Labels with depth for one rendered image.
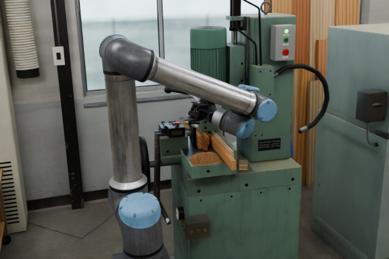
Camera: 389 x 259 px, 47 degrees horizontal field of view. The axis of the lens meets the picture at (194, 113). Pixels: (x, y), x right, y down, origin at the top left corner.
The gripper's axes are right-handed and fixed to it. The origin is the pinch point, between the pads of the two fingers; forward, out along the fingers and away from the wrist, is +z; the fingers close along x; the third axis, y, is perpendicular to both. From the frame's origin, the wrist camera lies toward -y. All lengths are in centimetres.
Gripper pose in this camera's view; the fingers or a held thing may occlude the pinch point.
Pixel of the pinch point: (183, 103)
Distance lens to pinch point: 207.5
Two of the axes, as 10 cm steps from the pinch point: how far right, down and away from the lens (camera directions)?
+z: -7.9, -3.2, 5.3
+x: -2.4, 9.5, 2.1
